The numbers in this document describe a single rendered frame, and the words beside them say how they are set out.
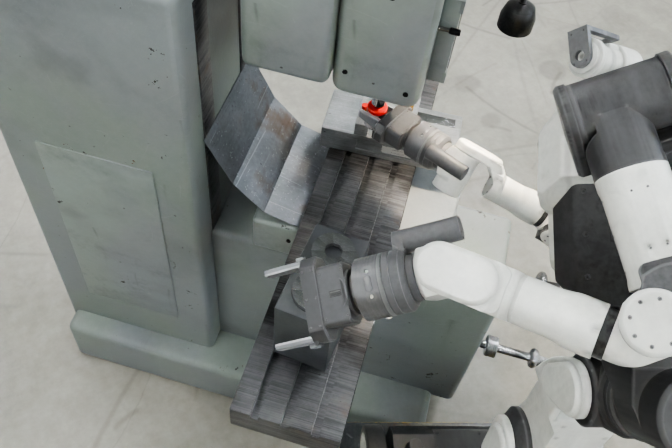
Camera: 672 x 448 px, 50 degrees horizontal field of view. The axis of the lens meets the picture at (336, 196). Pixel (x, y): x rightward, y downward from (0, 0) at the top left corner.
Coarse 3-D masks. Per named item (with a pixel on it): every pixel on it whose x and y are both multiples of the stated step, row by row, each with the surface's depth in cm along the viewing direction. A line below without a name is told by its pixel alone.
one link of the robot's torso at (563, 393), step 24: (552, 360) 116; (576, 360) 109; (552, 384) 113; (576, 384) 105; (528, 408) 134; (552, 408) 115; (576, 408) 105; (528, 432) 132; (552, 432) 123; (576, 432) 121; (600, 432) 122
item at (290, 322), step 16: (320, 240) 146; (336, 240) 146; (352, 240) 148; (304, 256) 144; (320, 256) 143; (336, 256) 145; (352, 256) 144; (288, 288) 140; (288, 304) 137; (288, 320) 138; (304, 320) 136; (288, 336) 143; (304, 336) 141; (288, 352) 149; (304, 352) 146; (320, 352) 143; (320, 368) 149
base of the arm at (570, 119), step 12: (660, 60) 89; (564, 96) 91; (564, 108) 90; (576, 108) 90; (564, 120) 90; (576, 120) 90; (564, 132) 97; (576, 132) 90; (660, 132) 91; (576, 144) 91; (576, 156) 92; (576, 168) 94; (588, 168) 93
